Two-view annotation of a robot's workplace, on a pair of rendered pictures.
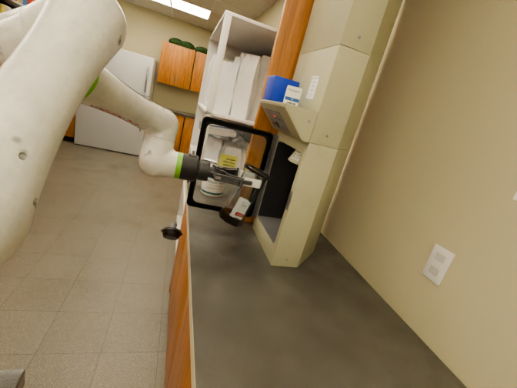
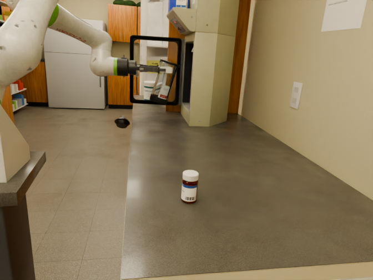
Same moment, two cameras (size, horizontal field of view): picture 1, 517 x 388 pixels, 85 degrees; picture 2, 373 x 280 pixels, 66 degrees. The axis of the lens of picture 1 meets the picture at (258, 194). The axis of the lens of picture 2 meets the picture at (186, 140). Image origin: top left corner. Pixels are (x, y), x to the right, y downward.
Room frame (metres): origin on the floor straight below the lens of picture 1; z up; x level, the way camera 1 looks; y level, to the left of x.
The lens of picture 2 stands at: (-0.52, -0.33, 1.32)
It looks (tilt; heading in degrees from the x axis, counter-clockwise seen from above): 17 degrees down; 9
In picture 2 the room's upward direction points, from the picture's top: 4 degrees clockwise
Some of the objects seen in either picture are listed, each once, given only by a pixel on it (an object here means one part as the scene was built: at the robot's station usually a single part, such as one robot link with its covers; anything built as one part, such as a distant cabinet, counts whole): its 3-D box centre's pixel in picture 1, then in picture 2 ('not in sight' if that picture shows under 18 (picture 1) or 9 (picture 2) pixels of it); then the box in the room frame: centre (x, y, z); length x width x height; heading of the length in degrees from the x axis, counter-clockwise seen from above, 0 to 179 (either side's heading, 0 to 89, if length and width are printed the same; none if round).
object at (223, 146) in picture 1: (228, 169); (155, 71); (1.19, 0.15, 1.19); 0.30 x 0.01 x 0.40; 102
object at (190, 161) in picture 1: (190, 166); (123, 66); (0.96, 0.26, 1.22); 0.09 x 0.06 x 0.12; 18
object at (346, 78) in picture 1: (313, 162); (211, 51); (1.13, -0.18, 1.32); 0.32 x 0.25 x 0.77; 19
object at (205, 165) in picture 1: (210, 171); (137, 68); (0.98, 0.19, 1.22); 0.09 x 0.08 x 0.07; 108
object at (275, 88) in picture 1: (280, 91); (178, 5); (1.15, 0.02, 1.55); 0.10 x 0.10 x 0.09; 19
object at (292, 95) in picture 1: (292, 96); (181, 4); (1.02, -0.02, 1.54); 0.05 x 0.05 x 0.06; 3
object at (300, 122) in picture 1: (281, 118); (179, 22); (1.07, -0.01, 1.46); 0.32 x 0.12 x 0.10; 19
